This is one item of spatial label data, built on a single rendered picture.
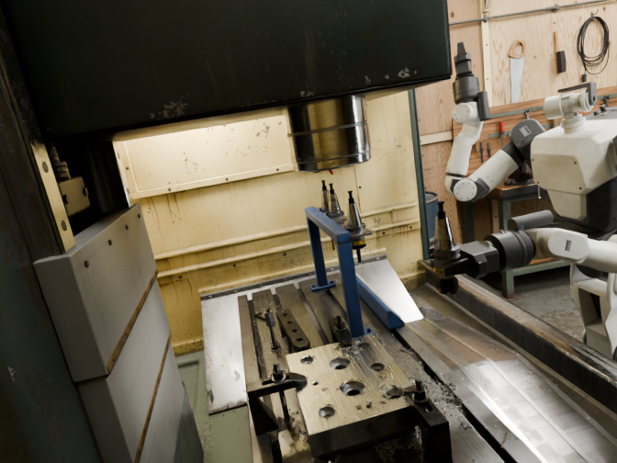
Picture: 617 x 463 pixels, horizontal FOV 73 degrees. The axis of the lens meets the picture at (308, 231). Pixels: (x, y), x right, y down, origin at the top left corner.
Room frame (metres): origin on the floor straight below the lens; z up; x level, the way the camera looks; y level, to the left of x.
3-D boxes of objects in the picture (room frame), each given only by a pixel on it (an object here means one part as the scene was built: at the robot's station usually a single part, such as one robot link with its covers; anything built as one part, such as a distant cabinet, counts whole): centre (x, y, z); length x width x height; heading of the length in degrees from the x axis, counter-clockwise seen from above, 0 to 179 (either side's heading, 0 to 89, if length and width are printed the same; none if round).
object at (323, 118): (0.83, -0.07, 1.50); 0.16 x 0.16 x 0.12
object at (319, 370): (0.80, -0.03, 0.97); 0.29 x 0.23 x 0.05; 9
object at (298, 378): (0.80, 0.12, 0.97); 0.13 x 0.03 x 0.15; 99
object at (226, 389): (1.47, 0.03, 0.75); 0.89 x 0.70 x 0.26; 99
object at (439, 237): (0.86, -0.29, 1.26); 0.04 x 0.04 x 0.07
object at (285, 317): (1.12, 0.10, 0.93); 0.26 x 0.05 x 0.06; 14
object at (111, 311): (0.75, 0.37, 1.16); 0.48 x 0.05 x 0.51; 9
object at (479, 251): (0.88, -0.39, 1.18); 0.13 x 0.12 x 0.10; 9
